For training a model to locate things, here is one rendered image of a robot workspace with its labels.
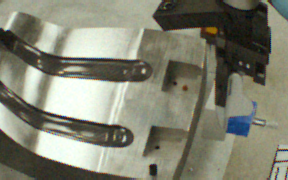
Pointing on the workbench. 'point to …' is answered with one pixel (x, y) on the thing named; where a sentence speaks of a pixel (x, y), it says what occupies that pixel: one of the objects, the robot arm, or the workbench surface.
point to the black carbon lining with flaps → (119, 72)
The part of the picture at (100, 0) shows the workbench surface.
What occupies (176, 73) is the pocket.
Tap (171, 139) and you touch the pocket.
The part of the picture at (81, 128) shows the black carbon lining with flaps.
